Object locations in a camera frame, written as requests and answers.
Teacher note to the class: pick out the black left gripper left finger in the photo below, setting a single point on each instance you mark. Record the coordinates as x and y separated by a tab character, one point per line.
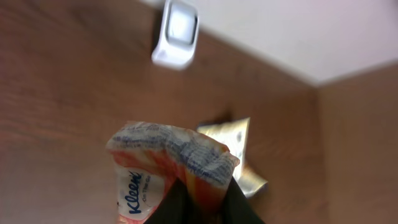
176	208

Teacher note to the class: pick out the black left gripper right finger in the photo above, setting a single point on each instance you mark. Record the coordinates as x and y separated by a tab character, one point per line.
236	209

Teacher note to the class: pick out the orange Kleenex tissue pack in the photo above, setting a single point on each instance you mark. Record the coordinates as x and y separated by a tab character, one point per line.
150	157

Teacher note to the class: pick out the yellow white snack bag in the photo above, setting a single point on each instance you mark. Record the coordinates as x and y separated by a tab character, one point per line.
234	134

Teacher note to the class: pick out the white barcode scanner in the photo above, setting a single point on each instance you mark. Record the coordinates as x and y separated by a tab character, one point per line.
178	35

